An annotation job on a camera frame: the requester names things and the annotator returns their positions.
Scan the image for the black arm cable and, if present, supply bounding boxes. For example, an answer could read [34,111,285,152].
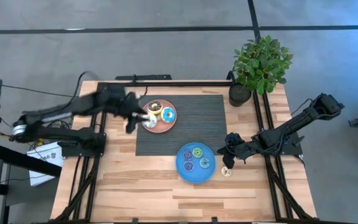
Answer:
[69,70,101,105]
[290,98,312,118]

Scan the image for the black plant pot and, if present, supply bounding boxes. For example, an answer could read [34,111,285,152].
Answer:
[228,82,252,108]

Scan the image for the black aluminium table frame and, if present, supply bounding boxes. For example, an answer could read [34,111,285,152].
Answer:
[50,80,318,224]

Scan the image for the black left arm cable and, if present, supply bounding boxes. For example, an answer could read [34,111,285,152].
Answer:
[69,70,101,105]

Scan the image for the large white blue-drizzle donut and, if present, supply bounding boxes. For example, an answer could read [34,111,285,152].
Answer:
[141,113,158,129]

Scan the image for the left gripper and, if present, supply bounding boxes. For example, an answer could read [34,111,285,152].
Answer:
[115,91,151,134]

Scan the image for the dark grey woven placemat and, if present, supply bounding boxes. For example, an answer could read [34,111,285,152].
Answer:
[135,94,228,157]

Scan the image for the black floor cable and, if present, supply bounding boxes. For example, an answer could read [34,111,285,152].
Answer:
[1,84,76,98]

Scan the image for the blue round plate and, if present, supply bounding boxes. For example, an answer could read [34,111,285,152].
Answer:
[175,142,216,184]

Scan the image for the green leafy plant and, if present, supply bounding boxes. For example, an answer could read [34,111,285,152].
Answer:
[232,34,294,96]

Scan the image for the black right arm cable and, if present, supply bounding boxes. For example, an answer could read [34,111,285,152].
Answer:
[290,98,312,118]

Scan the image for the large blue frosted donut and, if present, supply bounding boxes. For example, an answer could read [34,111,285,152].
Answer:
[160,106,177,124]

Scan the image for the black mounting bar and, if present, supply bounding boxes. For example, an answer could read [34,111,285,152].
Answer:
[116,73,173,82]

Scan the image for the white paper sheet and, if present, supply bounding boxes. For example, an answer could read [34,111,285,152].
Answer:
[26,141,65,187]

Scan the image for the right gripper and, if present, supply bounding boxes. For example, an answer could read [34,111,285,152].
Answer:
[218,133,254,170]

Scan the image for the black desk beam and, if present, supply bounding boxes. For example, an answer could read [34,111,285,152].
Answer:
[0,143,62,178]

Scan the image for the large chocolate sprinkle donut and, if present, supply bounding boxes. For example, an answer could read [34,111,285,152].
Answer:
[147,100,164,116]

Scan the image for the pink round plate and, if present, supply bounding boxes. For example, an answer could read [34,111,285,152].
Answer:
[141,99,178,134]

